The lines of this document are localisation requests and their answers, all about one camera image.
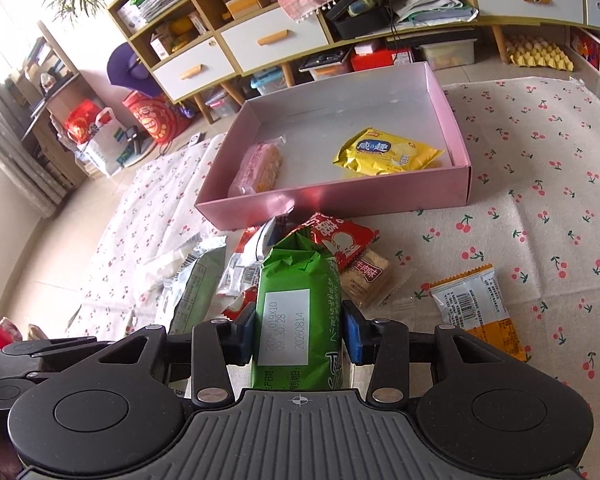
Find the yellow egg tray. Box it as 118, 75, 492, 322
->
505, 35, 574, 73

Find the pink rice cake packet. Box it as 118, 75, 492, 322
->
227, 136, 286, 197

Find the clear white rice bar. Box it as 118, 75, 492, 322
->
155, 234, 226, 285

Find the cherry print floor cloth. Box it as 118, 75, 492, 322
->
67, 78, 600, 479

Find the biscuit packet clear wrap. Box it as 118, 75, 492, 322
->
340, 249, 393, 309

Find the wooden TV cabinet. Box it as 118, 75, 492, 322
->
108, 0, 600, 103

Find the pink cardboard box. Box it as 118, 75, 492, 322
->
194, 60, 474, 232

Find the white shopping bag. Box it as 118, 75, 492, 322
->
80, 107, 133, 177

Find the red storage box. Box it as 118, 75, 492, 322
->
350, 48, 414, 72

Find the black open case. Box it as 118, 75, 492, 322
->
325, 0, 393, 40

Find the red cartoon barrel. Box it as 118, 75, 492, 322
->
122, 91, 192, 144

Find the yellow snack bag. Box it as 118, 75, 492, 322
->
332, 127, 444, 177

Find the orange and white sachet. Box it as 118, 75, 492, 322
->
216, 228, 263, 297

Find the red snack bag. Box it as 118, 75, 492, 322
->
299, 212, 376, 272
222, 286, 258, 321

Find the green snack bag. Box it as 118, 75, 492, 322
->
251, 228, 342, 391

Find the long silver snack bar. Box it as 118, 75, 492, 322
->
169, 240, 226, 335

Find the orange barcode snack packet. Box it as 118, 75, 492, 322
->
429, 264, 527, 362

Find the purple hat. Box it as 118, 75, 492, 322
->
107, 42, 162, 98

